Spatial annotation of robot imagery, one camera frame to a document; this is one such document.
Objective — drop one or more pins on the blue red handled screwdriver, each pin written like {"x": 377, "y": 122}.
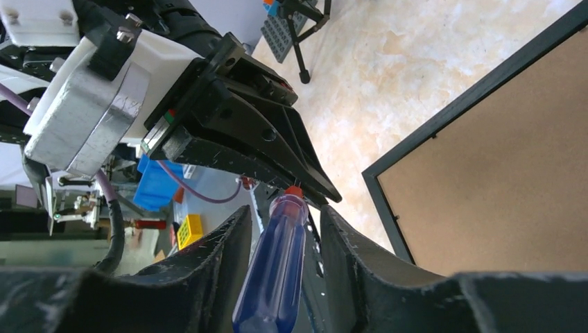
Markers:
{"x": 270, "y": 296}

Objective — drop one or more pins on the grey brick baseplate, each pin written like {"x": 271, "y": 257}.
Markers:
{"x": 277, "y": 34}

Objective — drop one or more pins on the black wooden picture frame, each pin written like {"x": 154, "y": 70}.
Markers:
{"x": 497, "y": 180}

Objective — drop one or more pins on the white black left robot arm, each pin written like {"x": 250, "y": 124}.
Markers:
{"x": 154, "y": 74}

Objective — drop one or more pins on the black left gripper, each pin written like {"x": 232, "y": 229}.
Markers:
{"x": 231, "y": 113}

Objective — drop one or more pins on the yellow perforated box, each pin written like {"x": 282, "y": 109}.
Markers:
{"x": 189, "y": 231}

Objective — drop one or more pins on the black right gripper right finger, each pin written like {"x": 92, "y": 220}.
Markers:
{"x": 371, "y": 290}

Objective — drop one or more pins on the blue storage bin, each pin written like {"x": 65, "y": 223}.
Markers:
{"x": 156, "y": 188}

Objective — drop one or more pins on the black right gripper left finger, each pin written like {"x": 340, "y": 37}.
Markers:
{"x": 194, "y": 290}

